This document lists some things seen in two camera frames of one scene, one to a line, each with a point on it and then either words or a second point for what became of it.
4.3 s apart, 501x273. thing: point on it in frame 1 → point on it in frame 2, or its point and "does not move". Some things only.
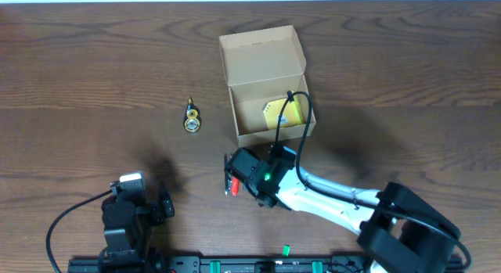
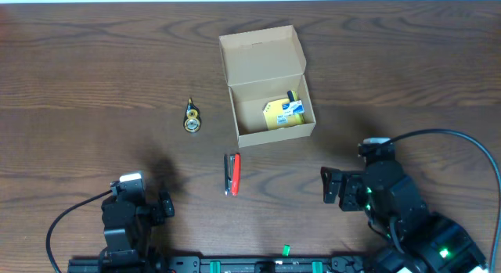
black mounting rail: (247, 264) does not move
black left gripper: (163, 208) does not move
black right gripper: (251, 190) → (351, 181)
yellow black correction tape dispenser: (192, 120) does not move
